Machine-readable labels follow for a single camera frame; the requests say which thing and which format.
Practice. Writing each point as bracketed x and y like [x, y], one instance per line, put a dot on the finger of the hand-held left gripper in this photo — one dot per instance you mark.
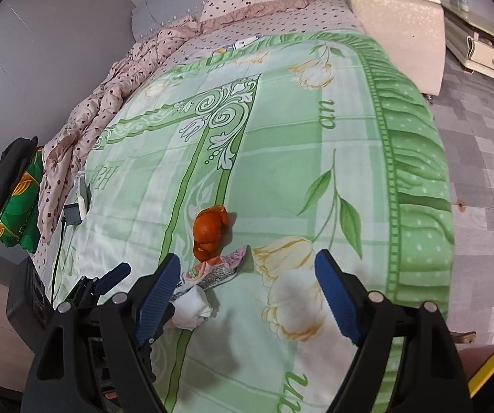
[113, 276]

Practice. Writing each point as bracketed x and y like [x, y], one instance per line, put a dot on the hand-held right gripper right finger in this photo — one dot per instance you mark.
[337, 297]

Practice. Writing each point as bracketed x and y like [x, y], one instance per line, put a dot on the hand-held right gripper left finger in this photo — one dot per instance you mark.
[156, 301]

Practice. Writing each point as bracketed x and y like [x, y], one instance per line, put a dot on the white tissue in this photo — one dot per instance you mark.
[193, 309]

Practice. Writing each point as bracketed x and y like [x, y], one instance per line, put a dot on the pink printed wrapper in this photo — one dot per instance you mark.
[217, 269]

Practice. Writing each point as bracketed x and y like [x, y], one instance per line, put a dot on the phone with charger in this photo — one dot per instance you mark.
[82, 193]

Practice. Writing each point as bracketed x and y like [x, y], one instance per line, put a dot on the black box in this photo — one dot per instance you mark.
[27, 301]

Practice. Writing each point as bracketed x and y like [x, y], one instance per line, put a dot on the green patterned cloth bundle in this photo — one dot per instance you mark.
[21, 206]

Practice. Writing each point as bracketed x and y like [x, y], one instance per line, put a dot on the brown wooden piece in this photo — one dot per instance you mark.
[464, 337]

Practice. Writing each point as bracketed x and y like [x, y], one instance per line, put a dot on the green floral blanket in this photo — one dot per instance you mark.
[281, 172]

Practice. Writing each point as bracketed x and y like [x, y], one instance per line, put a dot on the black folded cloth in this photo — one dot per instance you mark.
[8, 172]

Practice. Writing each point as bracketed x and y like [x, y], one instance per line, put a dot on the pink polka dot duvet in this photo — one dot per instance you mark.
[101, 107]

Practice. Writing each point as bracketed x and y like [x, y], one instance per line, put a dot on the grey bed headboard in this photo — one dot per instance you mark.
[148, 23]

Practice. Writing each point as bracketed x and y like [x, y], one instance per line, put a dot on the cream nightstand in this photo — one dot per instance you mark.
[397, 30]

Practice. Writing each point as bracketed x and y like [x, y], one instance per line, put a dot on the polka dot bed sheet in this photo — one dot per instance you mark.
[307, 21]

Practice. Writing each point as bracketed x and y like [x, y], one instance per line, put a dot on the white tv stand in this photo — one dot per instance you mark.
[488, 51]

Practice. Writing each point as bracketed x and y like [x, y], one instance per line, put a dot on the clear water bottle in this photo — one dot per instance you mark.
[462, 1]

